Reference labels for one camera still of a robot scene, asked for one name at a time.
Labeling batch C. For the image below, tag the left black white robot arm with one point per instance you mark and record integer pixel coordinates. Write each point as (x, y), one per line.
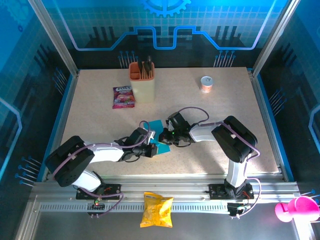
(70, 160)

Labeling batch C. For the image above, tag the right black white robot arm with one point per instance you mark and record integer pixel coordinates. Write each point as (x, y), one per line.
(235, 140)

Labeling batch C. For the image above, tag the beige utensil holder orange rim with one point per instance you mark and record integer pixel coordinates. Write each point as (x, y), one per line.
(142, 87)

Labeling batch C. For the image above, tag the magenta candy bag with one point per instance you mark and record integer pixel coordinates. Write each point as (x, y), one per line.
(123, 97)

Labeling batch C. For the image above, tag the small can orange label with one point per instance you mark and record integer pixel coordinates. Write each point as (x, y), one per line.
(206, 84)

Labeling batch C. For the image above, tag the yellow chips bag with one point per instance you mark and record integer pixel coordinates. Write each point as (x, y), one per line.
(157, 211)

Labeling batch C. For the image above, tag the left small circuit board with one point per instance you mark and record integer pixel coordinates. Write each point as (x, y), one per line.
(96, 205)

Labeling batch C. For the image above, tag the small circuit board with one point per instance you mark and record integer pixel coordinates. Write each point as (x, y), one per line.
(96, 205)
(236, 208)

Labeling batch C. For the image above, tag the right small circuit board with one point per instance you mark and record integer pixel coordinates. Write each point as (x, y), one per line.
(236, 208)

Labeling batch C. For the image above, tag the pink plastic cup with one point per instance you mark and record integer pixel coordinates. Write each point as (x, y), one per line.
(300, 208)

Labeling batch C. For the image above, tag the aluminium front frame rail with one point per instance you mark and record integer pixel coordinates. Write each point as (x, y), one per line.
(162, 183)

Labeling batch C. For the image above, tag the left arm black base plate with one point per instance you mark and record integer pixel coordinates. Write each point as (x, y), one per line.
(112, 192)

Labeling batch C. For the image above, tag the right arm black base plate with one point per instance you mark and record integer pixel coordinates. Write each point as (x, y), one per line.
(217, 192)

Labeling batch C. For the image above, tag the right aluminium corner post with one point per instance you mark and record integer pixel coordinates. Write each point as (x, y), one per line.
(275, 37)

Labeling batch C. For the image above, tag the aluminium corner post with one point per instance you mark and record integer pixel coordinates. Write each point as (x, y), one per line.
(53, 37)
(275, 37)

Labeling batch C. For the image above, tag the left aluminium corner post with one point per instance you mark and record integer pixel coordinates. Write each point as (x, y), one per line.
(53, 37)

